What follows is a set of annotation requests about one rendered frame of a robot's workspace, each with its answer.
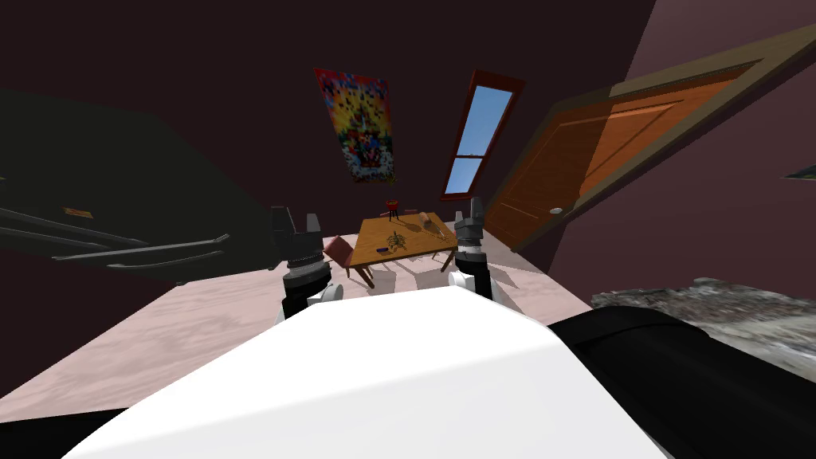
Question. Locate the black cabinet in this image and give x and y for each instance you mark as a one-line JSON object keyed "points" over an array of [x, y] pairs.
{"points": [[127, 191]]}

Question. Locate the wooden table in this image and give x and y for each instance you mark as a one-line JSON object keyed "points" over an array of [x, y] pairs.
{"points": [[408, 245]]}

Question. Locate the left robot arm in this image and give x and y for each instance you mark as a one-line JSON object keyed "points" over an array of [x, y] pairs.
{"points": [[306, 280]]}

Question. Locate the red chair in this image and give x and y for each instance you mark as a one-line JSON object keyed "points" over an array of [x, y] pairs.
{"points": [[341, 250]]}

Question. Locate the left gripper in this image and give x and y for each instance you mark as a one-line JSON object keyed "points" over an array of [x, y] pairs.
{"points": [[299, 245]]}

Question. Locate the red-framed window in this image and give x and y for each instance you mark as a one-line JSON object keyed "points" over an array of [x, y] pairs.
{"points": [[479, 137]]}

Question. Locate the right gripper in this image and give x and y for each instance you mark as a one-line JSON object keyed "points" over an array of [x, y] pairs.
{"points": [[468, 231]]}

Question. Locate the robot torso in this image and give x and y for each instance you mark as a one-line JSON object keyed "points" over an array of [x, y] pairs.
{"points": [[395, 382]]}

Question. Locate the colourful wall picture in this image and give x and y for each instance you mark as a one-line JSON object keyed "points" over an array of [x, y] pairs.
{"points": [[360, 124]]}

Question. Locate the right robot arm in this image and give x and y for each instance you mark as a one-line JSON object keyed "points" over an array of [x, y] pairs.
{"points": [[669, 376]]}

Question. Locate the brown wooden door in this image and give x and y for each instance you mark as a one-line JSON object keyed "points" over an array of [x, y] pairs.
{"points": [[574, 159]]}

